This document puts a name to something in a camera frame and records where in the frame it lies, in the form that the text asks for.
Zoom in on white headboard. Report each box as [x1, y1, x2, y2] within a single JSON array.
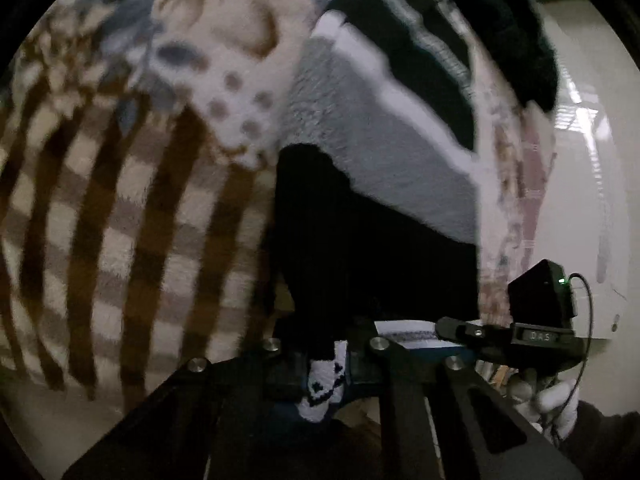
[[525, 0, 640, 343]]

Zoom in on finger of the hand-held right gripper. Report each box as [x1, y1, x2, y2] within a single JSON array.
[[435, 316, 512, 356]]

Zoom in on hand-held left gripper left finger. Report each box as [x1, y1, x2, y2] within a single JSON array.
[[62, 337, 311, 480]]

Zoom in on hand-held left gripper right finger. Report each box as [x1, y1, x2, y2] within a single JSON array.
[[350, 336, 583, 480]]

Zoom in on black cable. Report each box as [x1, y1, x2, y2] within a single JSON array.
[[567, 272, 595, 411]]

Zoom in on person's right hand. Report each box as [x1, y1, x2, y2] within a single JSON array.
[[510, 367, 582, 441]]

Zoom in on dark teal duvet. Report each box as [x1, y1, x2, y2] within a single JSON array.
[[440, 0, 559, 113]]

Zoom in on floral plaid bed blanket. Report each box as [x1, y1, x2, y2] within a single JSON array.
[[0, 0, 558, 411]]

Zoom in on person's right forearm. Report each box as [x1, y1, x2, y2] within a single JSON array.
[[557, 400, 640, 480]]

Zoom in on striped knit sweater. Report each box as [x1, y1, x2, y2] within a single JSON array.
[[274, 0, 481, 426]]

